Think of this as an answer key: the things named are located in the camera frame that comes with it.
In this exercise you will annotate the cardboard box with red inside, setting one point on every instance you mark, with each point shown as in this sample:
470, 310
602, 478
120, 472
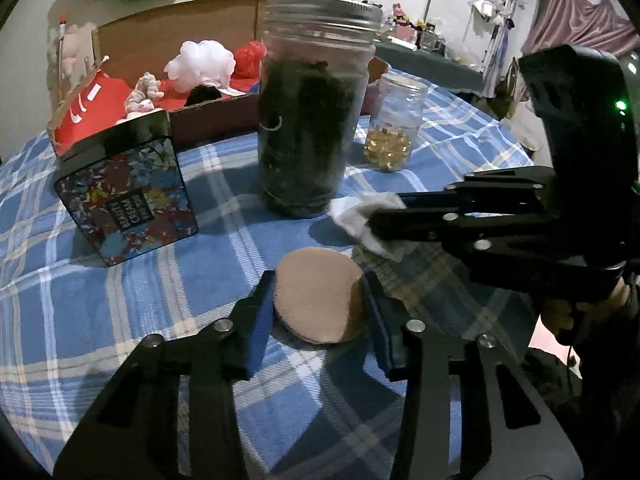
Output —
210, 115

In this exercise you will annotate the black scrunchie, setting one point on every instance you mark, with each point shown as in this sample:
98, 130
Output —
202, 95

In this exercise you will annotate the pink plush toy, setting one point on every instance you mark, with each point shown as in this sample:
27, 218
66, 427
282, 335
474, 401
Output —
75, 47

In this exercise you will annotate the pink curtain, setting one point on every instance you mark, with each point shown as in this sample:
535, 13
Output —
575, 15

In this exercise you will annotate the person's right forearm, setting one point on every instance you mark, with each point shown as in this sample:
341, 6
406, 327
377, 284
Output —
600, 410

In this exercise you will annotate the background shelf clutter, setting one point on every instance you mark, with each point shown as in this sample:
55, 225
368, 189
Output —
415, 27

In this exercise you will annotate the blue plaid tablecloth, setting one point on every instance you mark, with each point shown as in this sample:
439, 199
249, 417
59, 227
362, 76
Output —
100, 310

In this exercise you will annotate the white refrigerator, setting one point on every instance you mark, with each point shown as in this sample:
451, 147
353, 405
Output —
460, 5

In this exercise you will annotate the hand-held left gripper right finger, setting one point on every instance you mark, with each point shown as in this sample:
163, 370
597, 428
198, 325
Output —
382, 330

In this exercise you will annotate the small jar with golden capsules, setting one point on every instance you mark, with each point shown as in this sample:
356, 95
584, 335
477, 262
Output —
392, 125

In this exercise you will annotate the white cloth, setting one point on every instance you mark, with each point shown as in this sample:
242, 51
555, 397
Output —
357, 215

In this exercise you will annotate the person's right hand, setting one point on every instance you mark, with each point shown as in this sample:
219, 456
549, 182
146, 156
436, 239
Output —
557, 320

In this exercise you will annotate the large jar with dark contents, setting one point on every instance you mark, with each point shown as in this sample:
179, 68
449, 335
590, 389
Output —
305, 125

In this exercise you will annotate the white stick with orange tip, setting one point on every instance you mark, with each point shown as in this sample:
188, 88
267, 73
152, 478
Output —
61, 60

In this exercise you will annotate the pale pink bath loofah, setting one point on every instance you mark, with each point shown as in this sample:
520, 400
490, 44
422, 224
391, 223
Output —
202, 65

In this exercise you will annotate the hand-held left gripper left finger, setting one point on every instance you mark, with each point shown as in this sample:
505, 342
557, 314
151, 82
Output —
257, 330

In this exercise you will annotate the cream knitted scrunchie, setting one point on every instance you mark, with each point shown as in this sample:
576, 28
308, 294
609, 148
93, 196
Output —
145, 87

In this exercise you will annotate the floral tin box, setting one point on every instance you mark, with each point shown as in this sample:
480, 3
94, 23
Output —
130, 200

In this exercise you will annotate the tan round powder puff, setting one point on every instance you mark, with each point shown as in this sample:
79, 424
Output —
317, 295

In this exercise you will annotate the red bath loofah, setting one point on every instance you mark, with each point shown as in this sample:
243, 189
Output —
248, 60

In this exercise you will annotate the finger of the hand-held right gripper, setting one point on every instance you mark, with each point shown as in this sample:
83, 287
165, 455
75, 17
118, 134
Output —
500, 250
490, 195

